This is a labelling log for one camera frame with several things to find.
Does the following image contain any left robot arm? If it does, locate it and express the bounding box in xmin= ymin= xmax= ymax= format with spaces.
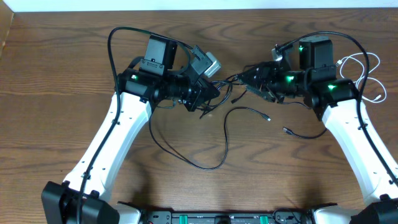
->
xmin=41 ymin=35 xmax=221 ymax=223

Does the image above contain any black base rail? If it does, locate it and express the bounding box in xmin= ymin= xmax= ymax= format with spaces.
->
xmin=138 ymin=209 xmax=314 ymax=224

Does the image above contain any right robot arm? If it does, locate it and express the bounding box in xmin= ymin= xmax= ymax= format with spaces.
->
xmin=238 ymin=31 xmax=397 ymax=223

